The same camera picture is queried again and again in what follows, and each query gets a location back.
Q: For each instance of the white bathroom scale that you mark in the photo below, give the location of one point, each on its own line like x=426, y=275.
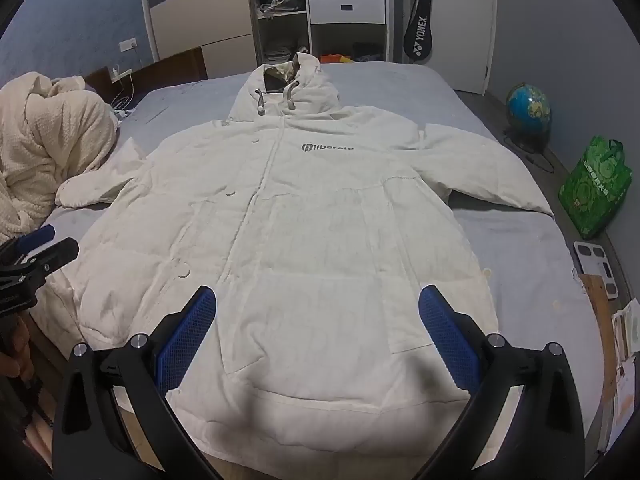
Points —
x=595, y=265

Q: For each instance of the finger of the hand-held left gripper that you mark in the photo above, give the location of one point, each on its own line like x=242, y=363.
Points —
x=35, y=240
x=50, y=257

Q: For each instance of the stack of papers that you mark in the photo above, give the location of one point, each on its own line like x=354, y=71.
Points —
x=627, y=330

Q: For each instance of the brown wooden headboard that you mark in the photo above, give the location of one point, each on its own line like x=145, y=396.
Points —
x=170, y=67

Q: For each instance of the cream fleece blanket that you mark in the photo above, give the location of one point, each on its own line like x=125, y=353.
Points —
x=47, y=150

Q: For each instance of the white hooded coat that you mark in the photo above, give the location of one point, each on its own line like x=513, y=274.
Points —
x=300, y=240

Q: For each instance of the folded clothes stack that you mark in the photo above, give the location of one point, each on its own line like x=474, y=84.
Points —
x=279, y=53

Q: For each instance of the white wall socket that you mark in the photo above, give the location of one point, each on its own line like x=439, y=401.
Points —
x=128, y=45

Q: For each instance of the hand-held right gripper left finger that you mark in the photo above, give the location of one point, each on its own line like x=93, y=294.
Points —
x=186, y=340

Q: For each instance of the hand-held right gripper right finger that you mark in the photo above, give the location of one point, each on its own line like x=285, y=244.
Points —
x=449, y=340

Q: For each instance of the green shopping bag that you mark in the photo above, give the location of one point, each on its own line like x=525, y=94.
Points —
x=595, y=187

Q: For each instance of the black racket bag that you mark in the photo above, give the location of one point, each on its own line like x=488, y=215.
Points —
x=419, y=25

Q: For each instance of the blue globe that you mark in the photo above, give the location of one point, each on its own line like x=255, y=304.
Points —
x=527, y=110

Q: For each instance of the white wardrobe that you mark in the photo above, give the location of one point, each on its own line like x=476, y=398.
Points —
x=200, y=10

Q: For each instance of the white door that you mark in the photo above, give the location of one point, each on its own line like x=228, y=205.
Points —
x=457, y=20

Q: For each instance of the orange red toy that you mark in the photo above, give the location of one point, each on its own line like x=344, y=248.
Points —
x=335, y=58

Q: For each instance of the grey bed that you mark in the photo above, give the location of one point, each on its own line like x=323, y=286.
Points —
x=520, y=255

